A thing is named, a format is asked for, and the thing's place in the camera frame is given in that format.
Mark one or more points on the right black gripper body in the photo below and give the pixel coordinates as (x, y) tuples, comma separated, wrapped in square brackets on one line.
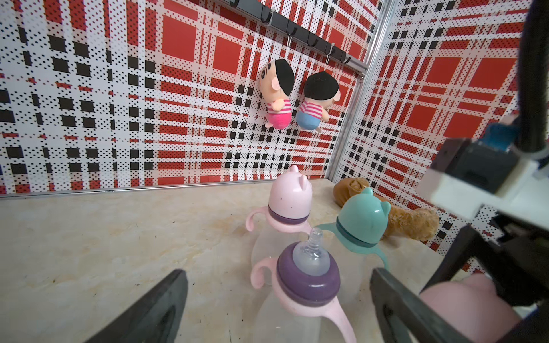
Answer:
[(522, 261)]

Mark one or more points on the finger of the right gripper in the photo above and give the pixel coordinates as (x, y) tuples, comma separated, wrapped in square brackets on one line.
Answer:
[(470, 244)]

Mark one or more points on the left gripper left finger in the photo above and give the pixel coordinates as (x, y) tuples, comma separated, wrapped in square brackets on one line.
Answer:
[(155, 317)]

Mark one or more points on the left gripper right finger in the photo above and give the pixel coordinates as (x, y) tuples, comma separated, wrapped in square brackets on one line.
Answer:
[(402, 315)]

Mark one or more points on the pink pig cap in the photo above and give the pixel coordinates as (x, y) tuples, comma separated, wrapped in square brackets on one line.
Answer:
[(291, 197), (472, 307)]

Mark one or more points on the clear baby bottle bottom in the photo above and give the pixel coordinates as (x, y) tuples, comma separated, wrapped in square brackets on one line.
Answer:
[(351, 266)]

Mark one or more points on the clear baby bottle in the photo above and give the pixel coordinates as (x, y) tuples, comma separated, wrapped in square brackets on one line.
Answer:
[(275, 324), (271, 243), (351, 266)]

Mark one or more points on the mint green bottle cap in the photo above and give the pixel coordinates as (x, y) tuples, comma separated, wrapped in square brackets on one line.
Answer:
[(363, 219)]

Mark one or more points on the clear baby bottle top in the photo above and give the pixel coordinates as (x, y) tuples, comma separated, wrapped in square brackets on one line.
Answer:
[(271, 243)]

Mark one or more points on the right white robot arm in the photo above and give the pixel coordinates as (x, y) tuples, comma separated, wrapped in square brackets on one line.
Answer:
[(532, 83)]

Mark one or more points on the brown teddy bear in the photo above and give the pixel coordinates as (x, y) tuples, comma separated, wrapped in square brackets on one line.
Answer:
[(421, 224)]

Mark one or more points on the doll with blue pants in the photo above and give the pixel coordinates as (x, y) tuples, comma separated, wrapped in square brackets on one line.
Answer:
[(321, 91)]

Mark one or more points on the doll with pink pants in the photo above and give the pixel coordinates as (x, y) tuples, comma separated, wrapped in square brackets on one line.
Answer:
[(276, 83)]

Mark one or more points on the black hook rail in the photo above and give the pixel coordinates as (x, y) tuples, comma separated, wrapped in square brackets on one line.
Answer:
[(265, 16)]

